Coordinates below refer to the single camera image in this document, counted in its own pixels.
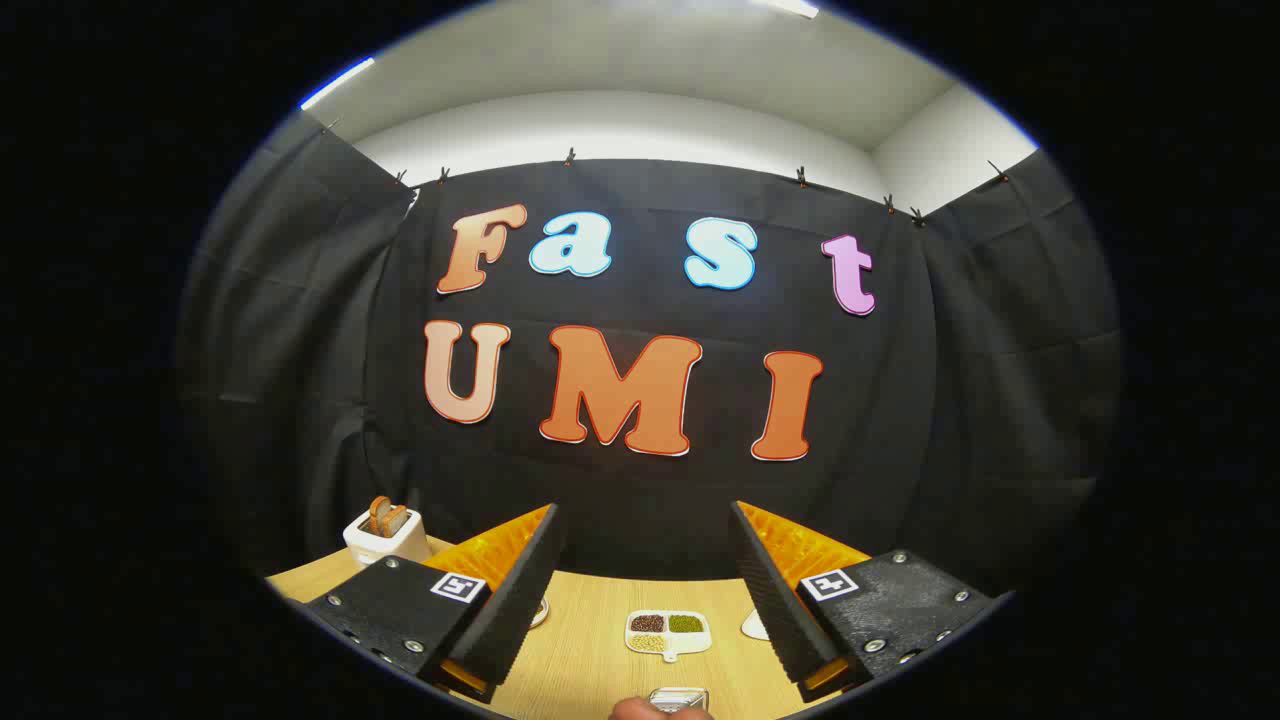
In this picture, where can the green mung beans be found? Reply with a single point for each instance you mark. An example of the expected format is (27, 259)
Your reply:
(685, 623)

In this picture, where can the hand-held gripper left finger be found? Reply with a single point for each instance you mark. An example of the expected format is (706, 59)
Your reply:
(515, 610)

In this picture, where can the white oval plate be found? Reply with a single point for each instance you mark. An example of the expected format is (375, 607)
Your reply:
(541, 612)

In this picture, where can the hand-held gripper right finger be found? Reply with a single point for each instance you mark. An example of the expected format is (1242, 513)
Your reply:
(775, 600)

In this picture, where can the row of black cloth clips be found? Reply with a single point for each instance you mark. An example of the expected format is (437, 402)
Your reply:
(569, 156)

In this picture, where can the dark red beans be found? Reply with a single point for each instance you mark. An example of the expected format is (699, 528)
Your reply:
(648, 623)

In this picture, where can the yellow soybeans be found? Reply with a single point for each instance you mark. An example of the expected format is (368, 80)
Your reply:
(648, 643)

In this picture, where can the small white coaster plate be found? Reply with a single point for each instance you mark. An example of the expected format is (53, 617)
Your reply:
(757, 627)

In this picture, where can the white toaster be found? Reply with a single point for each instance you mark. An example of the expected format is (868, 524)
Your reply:
(385, 548)

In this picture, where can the brown bread slice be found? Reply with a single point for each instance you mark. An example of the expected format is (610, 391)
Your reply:
(399, 518)
(379, 515)

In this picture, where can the white divided dish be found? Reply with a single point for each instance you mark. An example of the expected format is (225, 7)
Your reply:
(690, 645)

